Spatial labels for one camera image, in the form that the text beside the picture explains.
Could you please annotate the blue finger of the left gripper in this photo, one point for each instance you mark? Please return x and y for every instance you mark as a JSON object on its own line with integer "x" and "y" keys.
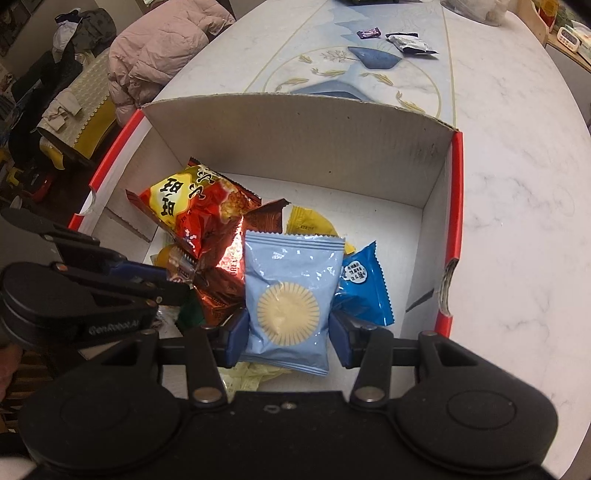
{"x": 137, "y": 272}
{"x": 164, "y": 293}

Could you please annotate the purple candy wrapper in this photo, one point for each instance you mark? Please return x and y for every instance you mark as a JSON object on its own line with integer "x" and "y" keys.
{"x": 369, "y": 33}

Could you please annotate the person's left hand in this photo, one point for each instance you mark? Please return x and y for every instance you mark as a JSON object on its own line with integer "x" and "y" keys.
{"x": 10, "y": 358}

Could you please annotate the white digital timer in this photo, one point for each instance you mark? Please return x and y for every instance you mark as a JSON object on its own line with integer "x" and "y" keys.
{"x": 568, "y": 38}

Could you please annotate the light blue sun cookie packet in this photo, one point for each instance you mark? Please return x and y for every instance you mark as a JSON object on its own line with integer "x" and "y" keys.
{"x": 290, "y": 281}

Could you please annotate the white blue snack packet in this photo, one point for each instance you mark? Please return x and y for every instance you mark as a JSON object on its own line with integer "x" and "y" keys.
{"x": 410, "y": 44}

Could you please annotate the red yellow chip bag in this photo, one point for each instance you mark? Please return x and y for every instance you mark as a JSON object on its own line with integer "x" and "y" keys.
{"x": 200, "y": 208}

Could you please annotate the brown foil snack bag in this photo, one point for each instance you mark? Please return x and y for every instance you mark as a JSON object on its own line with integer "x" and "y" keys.
{"x": 220, "y": 276}

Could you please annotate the cream patterned snack packet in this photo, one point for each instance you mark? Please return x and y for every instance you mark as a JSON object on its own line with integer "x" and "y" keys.
{"x": 247, "y": 376}

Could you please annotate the wooden side cabinet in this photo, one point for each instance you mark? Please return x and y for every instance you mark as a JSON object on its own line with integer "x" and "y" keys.
{"x": 551, "y": 25}

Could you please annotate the pink puffer jacket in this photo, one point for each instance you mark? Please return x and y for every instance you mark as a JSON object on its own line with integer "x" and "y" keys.
{"x": 145, "y": 56}

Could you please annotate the yellow cushioned bench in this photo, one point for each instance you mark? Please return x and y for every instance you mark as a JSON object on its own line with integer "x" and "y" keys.
{"x": 80, "y": 117}

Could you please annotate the white cardboard box red trim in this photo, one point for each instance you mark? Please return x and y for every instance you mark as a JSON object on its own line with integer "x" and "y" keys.
{"x": 381, "y": 175}

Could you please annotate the clear plastic bag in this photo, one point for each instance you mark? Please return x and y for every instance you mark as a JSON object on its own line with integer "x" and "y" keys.
{"x": 488, "y": 12}

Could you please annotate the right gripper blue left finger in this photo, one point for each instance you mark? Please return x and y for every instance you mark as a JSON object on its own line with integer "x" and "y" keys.
{"x": 235, "y": 337}

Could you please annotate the orange egg yolk pastry packet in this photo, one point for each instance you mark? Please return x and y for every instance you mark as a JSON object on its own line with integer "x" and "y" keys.
{"x": 179, "y": 266}

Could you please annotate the small yellow snack packet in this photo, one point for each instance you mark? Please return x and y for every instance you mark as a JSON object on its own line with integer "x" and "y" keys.
{"x": 306, "y": 221}

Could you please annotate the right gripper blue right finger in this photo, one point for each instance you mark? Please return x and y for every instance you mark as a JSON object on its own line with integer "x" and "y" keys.
{"x": 347, "y": 336}

